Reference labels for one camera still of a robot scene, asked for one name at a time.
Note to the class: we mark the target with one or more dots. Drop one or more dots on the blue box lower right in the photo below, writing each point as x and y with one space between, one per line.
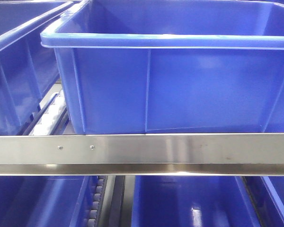
208 201

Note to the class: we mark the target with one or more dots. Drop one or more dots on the white roller track shelf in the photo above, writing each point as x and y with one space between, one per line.
48 118

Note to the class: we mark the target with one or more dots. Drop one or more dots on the lower roller track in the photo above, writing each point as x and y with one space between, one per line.
107 202

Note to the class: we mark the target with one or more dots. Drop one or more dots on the blue box left shelf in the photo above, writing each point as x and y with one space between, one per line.
27 69

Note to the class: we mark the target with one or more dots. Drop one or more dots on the blue box lower left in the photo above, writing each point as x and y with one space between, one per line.
46 201

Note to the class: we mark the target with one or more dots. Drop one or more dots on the large blue target box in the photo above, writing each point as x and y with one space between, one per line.
168 66

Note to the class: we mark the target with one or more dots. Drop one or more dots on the front steel rack beam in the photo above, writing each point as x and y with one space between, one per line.
253 154

